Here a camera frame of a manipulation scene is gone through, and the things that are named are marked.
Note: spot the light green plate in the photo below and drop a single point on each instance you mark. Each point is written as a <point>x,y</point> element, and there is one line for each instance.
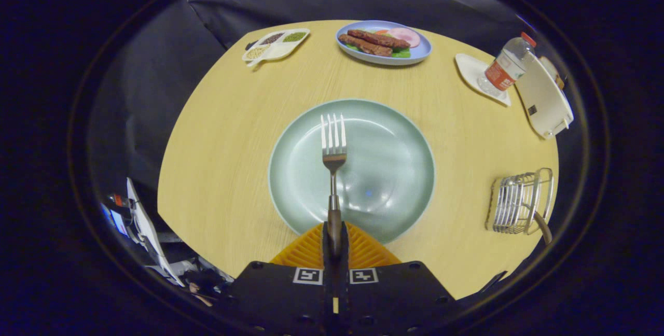
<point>389,170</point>

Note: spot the white flat panel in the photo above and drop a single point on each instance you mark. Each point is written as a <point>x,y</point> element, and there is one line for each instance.
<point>150,235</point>

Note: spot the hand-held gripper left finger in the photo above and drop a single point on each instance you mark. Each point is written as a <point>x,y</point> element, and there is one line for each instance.
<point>275,294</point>

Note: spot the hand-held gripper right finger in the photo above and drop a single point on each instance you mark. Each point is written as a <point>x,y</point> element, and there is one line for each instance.
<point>394,294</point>

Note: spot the toast slice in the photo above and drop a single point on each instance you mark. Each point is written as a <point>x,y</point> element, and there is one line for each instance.
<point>552,71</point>

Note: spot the green lettuce leaf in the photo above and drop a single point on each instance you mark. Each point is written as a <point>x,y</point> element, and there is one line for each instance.
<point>402,53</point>

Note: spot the white toaster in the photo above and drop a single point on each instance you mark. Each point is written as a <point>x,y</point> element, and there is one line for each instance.
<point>542,100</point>

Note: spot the brown meat strip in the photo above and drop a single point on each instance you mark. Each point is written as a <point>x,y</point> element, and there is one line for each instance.
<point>365,46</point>
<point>378,39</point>

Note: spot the white divided condiment dish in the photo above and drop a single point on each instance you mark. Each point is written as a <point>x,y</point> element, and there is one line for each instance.
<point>277,52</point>

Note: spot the white square coaster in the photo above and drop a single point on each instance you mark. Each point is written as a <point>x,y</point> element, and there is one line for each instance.
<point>469,69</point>

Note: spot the pink ham slice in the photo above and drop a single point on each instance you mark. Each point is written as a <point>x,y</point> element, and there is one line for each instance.
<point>407,35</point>

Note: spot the red-capped water bottle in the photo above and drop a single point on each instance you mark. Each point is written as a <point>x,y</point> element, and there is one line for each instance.
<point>500,74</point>

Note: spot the blue plate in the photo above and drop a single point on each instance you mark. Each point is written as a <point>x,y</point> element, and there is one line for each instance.
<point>423,52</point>

